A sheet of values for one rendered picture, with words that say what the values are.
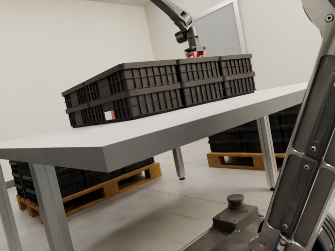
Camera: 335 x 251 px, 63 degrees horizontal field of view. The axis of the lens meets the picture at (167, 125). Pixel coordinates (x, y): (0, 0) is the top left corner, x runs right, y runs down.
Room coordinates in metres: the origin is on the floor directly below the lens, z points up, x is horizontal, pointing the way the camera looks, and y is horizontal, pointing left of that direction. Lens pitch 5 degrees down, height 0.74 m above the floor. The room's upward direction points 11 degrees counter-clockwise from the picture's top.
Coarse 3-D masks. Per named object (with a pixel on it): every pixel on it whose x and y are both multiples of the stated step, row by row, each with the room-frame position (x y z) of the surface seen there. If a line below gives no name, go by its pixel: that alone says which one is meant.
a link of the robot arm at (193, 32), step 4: (188, 28) 1.45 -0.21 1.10; (192, 28) 1.44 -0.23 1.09; (196, 28) 1.46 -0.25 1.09; (184, 32) 1.48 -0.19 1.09; (188, 32) 1.45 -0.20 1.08; (192, 32) 1.44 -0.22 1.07; (196, 32) 1.45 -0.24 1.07; (184, 36) 1.49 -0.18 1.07; (188, 36) 1.45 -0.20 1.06; (192, 36) 1.44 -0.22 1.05; (196, 36) 1.46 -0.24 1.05
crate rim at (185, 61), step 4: (212, 56) 1.41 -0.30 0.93; (216, 56) 1.43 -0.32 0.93; (176, 60) 1.27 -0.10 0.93; (180, 60) 1.27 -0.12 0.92; (184, 60) 1.29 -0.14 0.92; (188, 60) 1.30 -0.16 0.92; (192, 60) 1.32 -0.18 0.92; (196, 60) 1.34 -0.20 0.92; (200, 60) 1.35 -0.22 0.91; (204, 60) 1.37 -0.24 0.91; (208, 60) 1.39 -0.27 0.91; (212, 60) 1.41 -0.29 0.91; (216, 60) 1.42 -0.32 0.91; (176, 64) 1.28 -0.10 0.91
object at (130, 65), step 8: (120, 64) 1.09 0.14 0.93; (128, 64) 1.10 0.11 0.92; (136, 64) 1.13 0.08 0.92; (144, 64) 1.15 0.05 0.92; (152, 64) 1.17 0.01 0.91; (160, 64) 1.20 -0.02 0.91; (168, 64) 1.23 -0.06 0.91; (104, 72) 1.20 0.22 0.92; (112, 72) 1.14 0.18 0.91; (88, 80) 1.35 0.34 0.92; (96, 80) 1.28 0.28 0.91
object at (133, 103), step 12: (120, 96) 1.12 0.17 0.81; (132, 96) 1.11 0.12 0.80; (144, 96) 1.14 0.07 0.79; (156, 96) 1.18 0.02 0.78; (168, 96) 1.22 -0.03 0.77; (180, 96) 1.25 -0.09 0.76; (96, 108) 1.36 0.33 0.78; (108, 108) 1.25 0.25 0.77; (120, 108) 1.17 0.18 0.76; (132, 108) 1.10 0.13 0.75; (144, 108) 1.14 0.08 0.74; (156, 108) 1.17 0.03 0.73; (168, 108) 1.21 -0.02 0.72; (96, 120) 1.38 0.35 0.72; (108, 120) 1.26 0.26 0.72; (120, 120) 1.20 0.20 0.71
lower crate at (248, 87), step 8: (224, 80) 1.45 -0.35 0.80; (232, 80) 1.50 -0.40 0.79; (240, 80) 1.55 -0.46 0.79; (248, 80) 1.59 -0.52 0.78; (224, 88) 1.47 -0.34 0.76; (232, 88) 1.50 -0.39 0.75; (240, 88) 1.54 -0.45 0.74; (248, 88) 1.58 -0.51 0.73; (224, 96) 1.47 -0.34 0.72; (232, 96) 1.50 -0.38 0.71
